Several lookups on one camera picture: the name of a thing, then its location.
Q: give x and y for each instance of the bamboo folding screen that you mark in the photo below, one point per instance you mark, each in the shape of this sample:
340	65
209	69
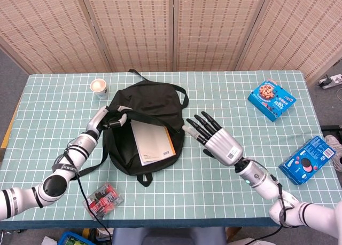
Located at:
171	28

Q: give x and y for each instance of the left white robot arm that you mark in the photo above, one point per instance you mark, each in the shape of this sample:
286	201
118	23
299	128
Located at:
53	186

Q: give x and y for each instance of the black fabric backpack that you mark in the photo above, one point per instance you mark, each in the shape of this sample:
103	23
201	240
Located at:
149	101

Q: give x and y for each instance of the white power strip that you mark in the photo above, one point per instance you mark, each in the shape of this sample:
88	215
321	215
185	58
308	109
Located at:
330	80

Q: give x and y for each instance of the blue plastic crate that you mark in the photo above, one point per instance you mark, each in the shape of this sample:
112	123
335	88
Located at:
72	238

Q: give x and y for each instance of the white tape roll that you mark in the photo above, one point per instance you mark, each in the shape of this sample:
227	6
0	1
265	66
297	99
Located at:
102	233

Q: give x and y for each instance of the blue-grey chair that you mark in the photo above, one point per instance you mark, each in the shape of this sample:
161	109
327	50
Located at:
168	235

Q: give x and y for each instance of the white paper cup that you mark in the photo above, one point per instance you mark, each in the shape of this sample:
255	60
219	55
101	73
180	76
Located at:
99	88

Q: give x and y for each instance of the blue chocolate chip cookie box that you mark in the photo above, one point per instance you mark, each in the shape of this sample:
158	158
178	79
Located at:
271	99

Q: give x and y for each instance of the green checkered tablecloth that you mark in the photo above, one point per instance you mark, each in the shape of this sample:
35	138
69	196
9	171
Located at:
213	191

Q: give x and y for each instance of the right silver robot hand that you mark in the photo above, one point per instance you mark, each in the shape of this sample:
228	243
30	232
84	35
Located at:
223	146

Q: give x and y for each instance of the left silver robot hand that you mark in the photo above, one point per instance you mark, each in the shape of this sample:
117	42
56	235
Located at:
97	121

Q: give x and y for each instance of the blue Oreo cookie box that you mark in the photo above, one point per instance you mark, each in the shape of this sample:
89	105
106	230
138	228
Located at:
307	161

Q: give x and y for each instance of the white book yellow spine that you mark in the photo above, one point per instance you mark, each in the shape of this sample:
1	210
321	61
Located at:
153	143

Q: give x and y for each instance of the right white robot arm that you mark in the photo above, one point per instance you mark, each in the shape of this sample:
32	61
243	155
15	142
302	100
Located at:
267	183

